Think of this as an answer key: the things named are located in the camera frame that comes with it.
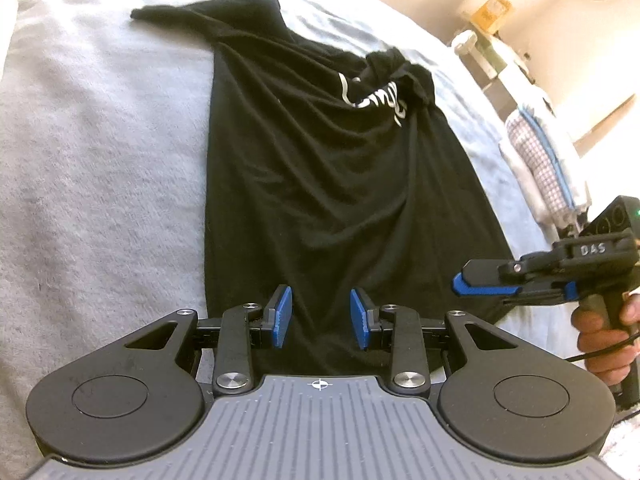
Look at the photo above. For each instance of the black printed t-shirt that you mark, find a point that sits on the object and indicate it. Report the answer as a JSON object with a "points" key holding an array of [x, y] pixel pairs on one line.
{"points": [[325, 185]]}

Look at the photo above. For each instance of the folded white garment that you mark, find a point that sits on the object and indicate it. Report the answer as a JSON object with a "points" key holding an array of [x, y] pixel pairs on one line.
{"points": [[575, 160]]}

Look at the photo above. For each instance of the stack of folded clothes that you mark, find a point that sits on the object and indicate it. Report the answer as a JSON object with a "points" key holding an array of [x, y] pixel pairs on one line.
{"points": [[535, 160]]}

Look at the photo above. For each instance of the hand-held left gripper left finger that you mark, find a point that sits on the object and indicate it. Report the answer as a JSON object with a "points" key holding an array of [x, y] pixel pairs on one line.
{"points": [[280, 317]]}

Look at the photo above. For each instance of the white bedpost finial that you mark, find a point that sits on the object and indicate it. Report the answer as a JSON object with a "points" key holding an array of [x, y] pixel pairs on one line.
{"points": [[465, 42]]}

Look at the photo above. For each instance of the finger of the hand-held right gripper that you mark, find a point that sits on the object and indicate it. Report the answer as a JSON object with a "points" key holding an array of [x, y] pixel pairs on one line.
{"points": [[485, 275]]}

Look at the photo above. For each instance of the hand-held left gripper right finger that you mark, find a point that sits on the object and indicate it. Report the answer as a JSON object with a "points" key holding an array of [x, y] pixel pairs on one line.
{"points": [[360, 317]]}

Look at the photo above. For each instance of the folded light blue garment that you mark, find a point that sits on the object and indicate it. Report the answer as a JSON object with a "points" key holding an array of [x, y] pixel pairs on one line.
{"points": [[559, 170]]}

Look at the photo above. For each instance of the yellow box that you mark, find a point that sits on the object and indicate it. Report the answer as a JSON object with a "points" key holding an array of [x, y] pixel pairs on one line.
{"points": [[492, 10]]}

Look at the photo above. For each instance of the person's right hand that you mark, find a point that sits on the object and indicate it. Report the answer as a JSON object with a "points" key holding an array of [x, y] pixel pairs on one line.
{"points": [[607, 355]]}

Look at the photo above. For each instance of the folded cream garment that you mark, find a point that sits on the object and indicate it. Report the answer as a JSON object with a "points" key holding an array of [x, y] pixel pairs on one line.
{"points": [[515, 175]]}

